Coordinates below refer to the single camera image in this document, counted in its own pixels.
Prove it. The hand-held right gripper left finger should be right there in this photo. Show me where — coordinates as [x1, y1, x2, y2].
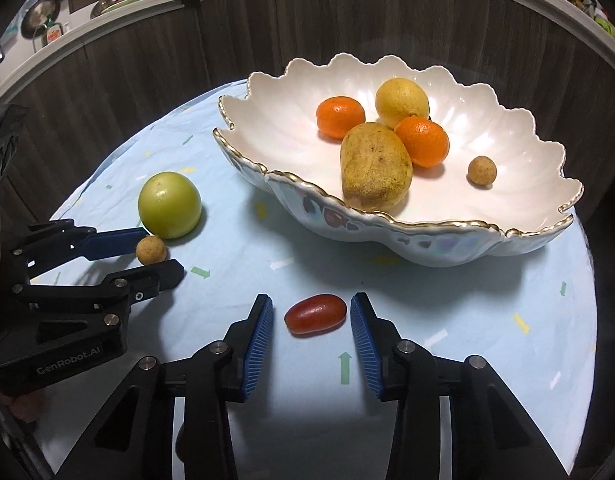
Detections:
[52, 294, 275, 480]

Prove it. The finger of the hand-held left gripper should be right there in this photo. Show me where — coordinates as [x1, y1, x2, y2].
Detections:
[10, 219, 149, 281]
[14, 259, 185, 328]

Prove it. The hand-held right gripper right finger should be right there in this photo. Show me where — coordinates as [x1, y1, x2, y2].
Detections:
[351, 292, 571, 480]

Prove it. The brown longan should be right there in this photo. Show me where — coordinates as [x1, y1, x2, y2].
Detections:
[468, 156, 498, 188]
[136, 236, 168, 266]

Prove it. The brown kiwi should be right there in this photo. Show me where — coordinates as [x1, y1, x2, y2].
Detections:
[340, 121, 414, 213]

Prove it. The white scalloped bowl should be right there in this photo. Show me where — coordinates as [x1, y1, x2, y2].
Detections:
[212, 52, 584, 268]

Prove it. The mandarin orange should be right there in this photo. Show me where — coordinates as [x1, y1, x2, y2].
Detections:
[316, 96, 367, 140]
[393, 116, 451, 169]

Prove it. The person's left hand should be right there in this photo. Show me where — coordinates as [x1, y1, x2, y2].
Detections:
[10, 392, 45, 423]

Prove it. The green round fruit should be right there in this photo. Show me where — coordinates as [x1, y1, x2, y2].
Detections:
[138, 171, 203, 240]

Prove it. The dark wood kitchen cabinet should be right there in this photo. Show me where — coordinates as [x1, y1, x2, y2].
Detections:
[0, 0, 615, 221]

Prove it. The green pan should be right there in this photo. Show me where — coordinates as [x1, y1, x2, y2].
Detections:
[90, 0, 160, 18]

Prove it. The steel pan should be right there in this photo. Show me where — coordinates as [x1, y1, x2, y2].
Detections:
[20, 0, 73, 41]

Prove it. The yellow lemon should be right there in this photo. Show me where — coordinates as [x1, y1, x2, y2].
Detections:
[375, 77, 431, 128]

